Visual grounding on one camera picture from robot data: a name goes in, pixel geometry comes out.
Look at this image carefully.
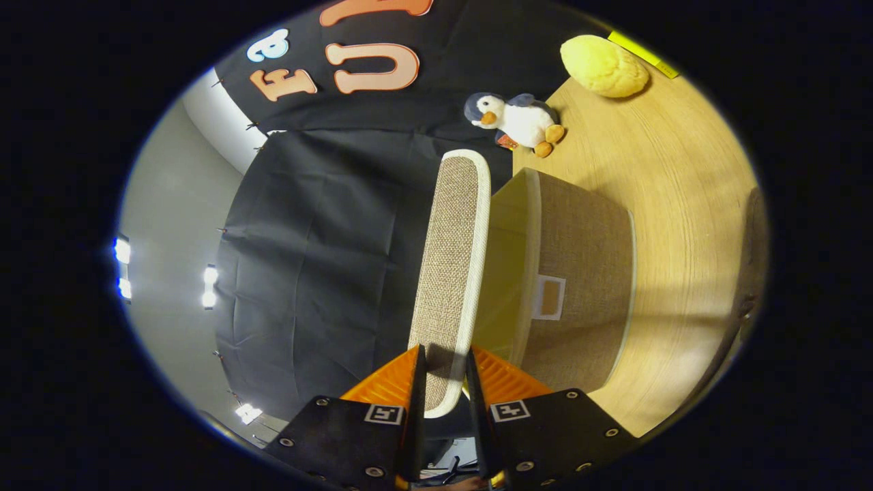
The beige fabric storage box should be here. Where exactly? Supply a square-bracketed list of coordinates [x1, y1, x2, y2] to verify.
[474, 167, 638, 396]

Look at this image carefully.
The beige fabric storage box lid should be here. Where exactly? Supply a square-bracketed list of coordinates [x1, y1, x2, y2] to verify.
[408, 149, 492, 419]

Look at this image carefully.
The brown fuzzy shoe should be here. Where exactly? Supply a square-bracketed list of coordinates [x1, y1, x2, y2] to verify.
[724, 185, 770, 342]

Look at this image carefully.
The yellow book with red circle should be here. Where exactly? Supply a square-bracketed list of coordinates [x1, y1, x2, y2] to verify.
[607, 30, 680, 80]

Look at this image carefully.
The yellow plush bun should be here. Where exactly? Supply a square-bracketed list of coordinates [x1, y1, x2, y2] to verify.
[560, 34, 651, 99]

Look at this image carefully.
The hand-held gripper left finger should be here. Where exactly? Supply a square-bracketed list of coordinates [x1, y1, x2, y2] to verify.
[263, 344, 429, 491]

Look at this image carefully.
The plush penguin toy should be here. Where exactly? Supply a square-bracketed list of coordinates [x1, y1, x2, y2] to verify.
[464, 92, 567, 159]

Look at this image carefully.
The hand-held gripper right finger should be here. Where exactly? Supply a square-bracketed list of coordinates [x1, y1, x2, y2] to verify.
[466, 344, 638, 491]

